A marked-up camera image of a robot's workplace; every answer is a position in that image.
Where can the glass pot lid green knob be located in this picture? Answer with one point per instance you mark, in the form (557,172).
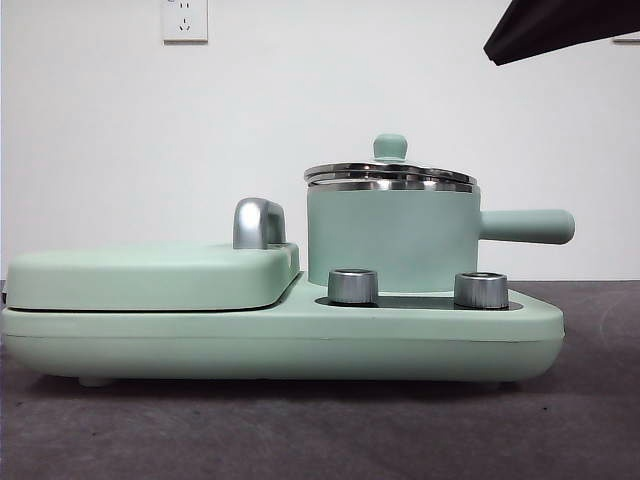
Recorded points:
(390,145)

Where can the mint green breakfast machine base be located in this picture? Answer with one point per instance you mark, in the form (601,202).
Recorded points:
(300,345)

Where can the white wall socket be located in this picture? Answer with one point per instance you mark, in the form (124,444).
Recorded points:
(185,20)
(627,39)

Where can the silver control knob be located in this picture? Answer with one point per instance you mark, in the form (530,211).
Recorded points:
(352,287)
(481,291)

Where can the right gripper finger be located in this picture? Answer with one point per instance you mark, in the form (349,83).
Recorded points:
(565,25)

